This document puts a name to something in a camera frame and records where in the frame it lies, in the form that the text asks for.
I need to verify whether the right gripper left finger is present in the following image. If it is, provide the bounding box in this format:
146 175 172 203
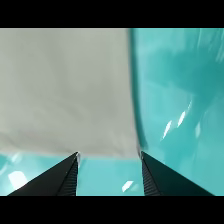
8 151 81 197

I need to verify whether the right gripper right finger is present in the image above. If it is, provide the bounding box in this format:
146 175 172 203
140 150 214 197

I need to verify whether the grey garment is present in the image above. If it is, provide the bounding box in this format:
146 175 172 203
0 28 140 158

